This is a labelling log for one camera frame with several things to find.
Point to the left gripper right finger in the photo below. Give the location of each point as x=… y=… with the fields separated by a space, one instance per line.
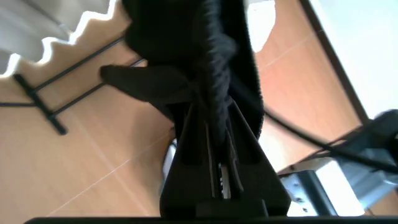
x=261 y=186

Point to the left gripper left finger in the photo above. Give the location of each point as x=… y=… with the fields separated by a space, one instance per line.
x=183 y=186

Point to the black garment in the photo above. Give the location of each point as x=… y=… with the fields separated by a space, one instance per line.
x=174 y=37

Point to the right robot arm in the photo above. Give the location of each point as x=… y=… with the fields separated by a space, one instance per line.
x=379 y=133

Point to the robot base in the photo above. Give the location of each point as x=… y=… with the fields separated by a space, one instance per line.
x=329 y=189

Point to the white laundry basket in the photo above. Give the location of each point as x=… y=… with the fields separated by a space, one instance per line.
x=261 y=25

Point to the black clothes rack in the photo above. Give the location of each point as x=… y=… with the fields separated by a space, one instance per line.
x=42 y=107

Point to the beige curtain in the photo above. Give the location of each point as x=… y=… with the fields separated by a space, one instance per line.
x=37 y=28

